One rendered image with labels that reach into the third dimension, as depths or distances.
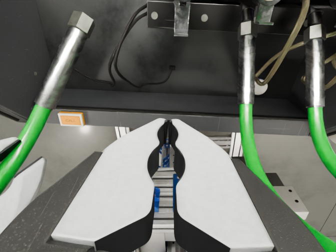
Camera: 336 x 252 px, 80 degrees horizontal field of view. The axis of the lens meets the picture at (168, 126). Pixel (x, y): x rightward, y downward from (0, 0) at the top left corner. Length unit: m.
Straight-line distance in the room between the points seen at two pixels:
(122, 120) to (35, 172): 0.29
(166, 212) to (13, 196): 0.59
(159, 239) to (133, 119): 0.47
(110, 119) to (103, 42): 0.19
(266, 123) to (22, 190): 0.44
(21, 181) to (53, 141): 1.72
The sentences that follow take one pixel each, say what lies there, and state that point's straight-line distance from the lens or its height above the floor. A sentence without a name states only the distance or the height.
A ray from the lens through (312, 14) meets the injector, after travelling 0.32.
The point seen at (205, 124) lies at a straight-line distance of 0.46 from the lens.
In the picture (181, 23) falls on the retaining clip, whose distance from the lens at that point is 0.23.
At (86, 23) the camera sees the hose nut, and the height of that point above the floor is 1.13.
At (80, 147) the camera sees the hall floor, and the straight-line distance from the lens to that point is 1.85.
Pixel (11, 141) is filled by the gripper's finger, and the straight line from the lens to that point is 0.21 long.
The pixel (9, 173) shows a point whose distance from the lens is 0.21.
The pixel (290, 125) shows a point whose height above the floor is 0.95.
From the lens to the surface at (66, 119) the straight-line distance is 0.49.
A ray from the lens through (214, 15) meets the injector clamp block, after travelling 0.36.
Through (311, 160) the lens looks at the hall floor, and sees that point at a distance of 2.10.
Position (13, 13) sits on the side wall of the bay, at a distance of 0.52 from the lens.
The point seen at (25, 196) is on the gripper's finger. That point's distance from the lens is 0.20.
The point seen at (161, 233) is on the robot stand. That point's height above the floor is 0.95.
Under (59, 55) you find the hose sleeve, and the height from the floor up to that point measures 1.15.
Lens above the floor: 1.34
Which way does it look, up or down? 59 degrees down
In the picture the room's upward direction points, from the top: 177 degrees counter-clockwise
